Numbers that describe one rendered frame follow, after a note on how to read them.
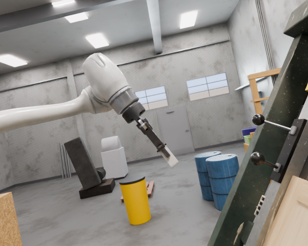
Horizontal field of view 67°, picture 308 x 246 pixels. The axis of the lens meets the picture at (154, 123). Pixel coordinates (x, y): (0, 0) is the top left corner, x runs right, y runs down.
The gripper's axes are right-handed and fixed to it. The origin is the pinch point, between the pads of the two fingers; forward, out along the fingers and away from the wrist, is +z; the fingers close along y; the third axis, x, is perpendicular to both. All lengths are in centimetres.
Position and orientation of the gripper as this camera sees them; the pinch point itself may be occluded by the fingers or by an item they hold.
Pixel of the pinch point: (168, 156)
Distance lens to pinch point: 76.6
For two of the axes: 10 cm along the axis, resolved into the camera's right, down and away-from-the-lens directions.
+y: 0.0, 0.3, 10.0
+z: 6.2, 7.8, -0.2
